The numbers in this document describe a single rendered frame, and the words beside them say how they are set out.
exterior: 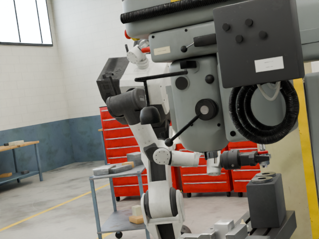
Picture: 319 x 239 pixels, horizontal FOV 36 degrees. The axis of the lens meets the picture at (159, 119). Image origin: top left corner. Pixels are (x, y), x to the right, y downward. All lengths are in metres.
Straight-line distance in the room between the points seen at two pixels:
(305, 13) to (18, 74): 10.88
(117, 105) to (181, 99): 0.53
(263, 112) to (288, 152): 1.92
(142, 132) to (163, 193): 0.37
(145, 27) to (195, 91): 0.27
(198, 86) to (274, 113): 0.26
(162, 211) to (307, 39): 1.20
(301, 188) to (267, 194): 1.36
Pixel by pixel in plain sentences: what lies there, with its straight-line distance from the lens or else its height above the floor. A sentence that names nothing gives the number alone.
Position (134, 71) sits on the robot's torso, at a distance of 2.24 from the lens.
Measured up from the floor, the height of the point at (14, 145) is 0.88.
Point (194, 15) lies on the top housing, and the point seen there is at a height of 1.75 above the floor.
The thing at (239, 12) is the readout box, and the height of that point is 1.70.
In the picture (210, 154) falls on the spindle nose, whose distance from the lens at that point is 1.68.
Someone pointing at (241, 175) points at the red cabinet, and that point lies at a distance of 6.53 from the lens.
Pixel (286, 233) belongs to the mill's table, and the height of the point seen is 0.87.
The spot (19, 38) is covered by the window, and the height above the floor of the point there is 3.30.
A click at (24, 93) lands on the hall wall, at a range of 12.15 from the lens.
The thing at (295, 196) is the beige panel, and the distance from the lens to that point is 3.47.
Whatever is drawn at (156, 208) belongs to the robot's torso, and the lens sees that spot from 2.35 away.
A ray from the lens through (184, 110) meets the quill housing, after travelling 1.61.
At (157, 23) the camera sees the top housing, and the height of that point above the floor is 1.75.
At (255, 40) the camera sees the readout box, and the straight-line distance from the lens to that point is 1.25.
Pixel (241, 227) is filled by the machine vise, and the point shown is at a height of 1.01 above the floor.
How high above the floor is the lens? 1.53
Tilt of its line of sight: 3 degrees down
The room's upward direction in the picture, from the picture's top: 8 degrees counter-clockwise
